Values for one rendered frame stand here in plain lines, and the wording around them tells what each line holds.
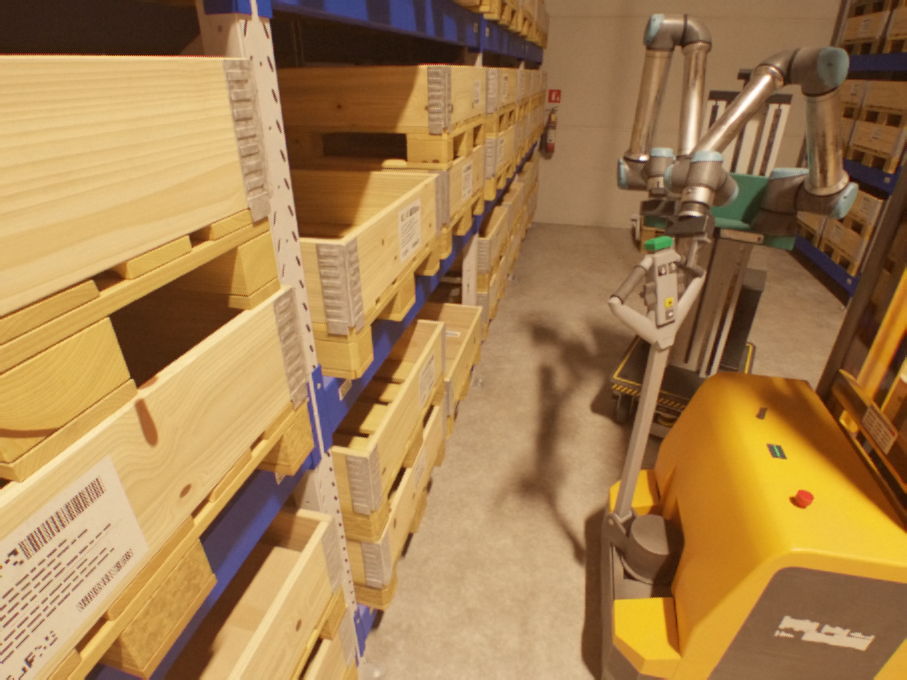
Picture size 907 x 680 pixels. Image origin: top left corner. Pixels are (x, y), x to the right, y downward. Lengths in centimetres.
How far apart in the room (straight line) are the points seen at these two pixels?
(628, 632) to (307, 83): 212
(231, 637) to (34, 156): 92
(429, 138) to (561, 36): 506
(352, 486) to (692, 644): 104
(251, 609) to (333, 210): 134
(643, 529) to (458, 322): 160
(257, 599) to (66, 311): 80
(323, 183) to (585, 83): 521
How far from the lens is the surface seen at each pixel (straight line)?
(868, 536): 156
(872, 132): 581
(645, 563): 194
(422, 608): 219
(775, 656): 177
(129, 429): 65
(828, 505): 159
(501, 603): 220
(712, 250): 289
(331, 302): 114
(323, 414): 121
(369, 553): 164
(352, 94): 197
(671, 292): 155
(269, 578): 125
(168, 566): 77
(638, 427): 174
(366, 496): 144
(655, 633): 181
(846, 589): 157
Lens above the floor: 184
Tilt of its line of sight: 29 degrees down
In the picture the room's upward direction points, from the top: straight up
